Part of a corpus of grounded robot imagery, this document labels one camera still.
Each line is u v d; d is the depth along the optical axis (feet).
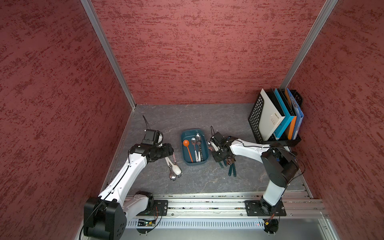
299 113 2.59
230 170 2.86
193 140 3.21
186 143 3.19
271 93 2.80
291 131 2.86
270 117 2.68
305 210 2.49
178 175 2.80
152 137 2.08
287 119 2.53
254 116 3.31
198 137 3.28
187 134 3.39
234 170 2.86
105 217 1.25
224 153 2.24
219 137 2.50
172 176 2.79
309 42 2.73
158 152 2.19
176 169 2.80
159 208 2.45
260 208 2.17
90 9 2.34
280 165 1.58
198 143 3.21
